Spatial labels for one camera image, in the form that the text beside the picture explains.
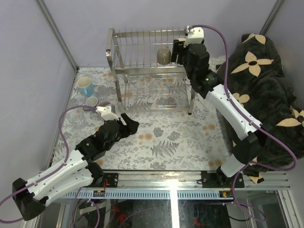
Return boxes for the olive grey mug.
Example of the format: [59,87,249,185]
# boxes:
[157,46,171,66]

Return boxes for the pink ribbed mug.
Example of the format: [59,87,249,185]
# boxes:
[97,101,116,113]

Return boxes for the grey-blue textured mug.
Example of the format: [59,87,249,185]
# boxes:
[83,96,98,112]

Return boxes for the clear glass tumbler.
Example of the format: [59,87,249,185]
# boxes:
[68,110,84,124]

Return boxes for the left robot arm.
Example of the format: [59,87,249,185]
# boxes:
[12,113,139,221]

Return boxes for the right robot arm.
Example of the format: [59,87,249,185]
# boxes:
[171,38,266,188]

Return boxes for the steel two-tier dish rack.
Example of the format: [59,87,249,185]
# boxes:
[105,28,195,115]

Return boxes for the white pillow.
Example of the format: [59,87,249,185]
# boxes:
[209,56,228,72]

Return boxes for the floral tablecloth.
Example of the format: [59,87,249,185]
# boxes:
[62,67,233,171]

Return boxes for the light blue mug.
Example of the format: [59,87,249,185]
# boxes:
[76,77,94,97]

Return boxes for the black floral blanket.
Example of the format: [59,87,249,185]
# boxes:
[209,33,304,185]

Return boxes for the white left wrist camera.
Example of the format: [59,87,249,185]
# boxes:
[96,105,118,121]

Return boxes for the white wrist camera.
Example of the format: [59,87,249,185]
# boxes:
[184,26,204,47]
[96,105,118,121]

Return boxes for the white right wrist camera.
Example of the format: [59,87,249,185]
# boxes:
[184,26,204,47]

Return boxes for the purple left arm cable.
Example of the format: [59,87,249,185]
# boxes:
[0,105,98,223]

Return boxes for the aluminium mounting rail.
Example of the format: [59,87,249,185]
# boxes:
[37,170,292,200]

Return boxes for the right aluminium frame post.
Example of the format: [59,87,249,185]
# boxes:
[259,0,286,35]

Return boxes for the aluminium frame post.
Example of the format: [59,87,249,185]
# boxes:
[35,0,79,71]
[259,0,286,35]

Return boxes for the left aluminium frame post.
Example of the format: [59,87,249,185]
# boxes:
[35,0,79,71]

